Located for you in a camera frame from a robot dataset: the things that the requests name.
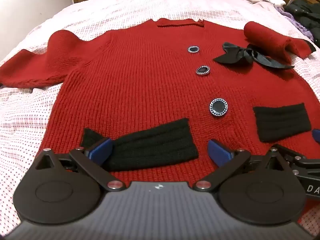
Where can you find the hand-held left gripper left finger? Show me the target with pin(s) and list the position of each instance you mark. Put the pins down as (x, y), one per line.
(101, 148)

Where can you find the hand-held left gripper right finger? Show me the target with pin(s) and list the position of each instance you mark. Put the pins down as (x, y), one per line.
(219, 152)

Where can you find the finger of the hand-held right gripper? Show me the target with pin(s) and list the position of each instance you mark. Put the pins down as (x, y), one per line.
(317, 135)
(305, 163)

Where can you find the red knit cardigan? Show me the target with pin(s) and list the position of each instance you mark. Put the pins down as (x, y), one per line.
(140, 80)

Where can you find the purple cloth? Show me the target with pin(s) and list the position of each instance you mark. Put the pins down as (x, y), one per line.
(292, 17)

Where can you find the pink dotted bed sheet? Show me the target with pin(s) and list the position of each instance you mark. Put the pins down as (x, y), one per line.
(100, 12)

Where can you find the white pillow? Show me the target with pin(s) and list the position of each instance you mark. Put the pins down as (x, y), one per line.
(273, 0)

